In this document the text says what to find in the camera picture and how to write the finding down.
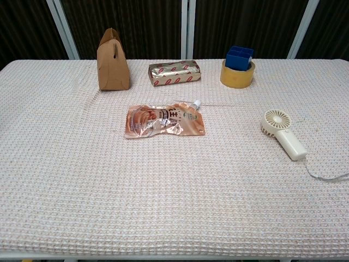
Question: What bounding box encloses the gold red patterned wrapped block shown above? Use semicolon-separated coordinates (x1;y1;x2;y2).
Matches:
148;59;203;87

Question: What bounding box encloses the yellowish packing tape roll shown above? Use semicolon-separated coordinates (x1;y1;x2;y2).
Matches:
220;59;256;89

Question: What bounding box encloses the orange spouted drink pouch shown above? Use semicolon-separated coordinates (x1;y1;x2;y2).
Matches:
124;99;207;140

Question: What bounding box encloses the brown paper gable box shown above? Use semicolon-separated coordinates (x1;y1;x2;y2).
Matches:
97;27;130;92

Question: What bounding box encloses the blue plastic divided box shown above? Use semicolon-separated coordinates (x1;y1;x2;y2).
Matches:
225;45;255;71

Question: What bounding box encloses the beige waffle weave tablecloth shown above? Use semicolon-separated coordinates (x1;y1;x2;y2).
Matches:
0;58;349;260

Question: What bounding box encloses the white metal frame post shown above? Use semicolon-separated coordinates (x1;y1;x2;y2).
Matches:
45;0;81;60
286;0;320;59
180;0;196;60

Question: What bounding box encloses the cream white handheld fan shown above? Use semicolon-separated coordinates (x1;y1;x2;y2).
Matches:
260;109;309;162

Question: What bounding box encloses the thin white cable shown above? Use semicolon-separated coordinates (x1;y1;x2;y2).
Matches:
304;159;349;182

